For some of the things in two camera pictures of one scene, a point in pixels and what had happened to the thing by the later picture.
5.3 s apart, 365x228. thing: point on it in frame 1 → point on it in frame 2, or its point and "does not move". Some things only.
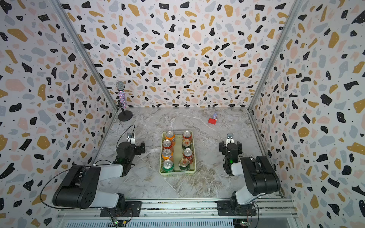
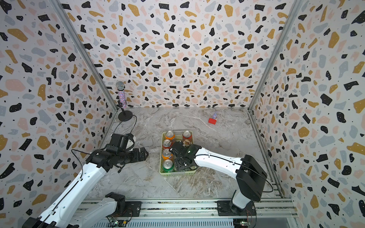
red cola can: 187,135 does not move
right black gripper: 223,147 → 177,164
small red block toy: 212,121 does not move
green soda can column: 187,143 does not move
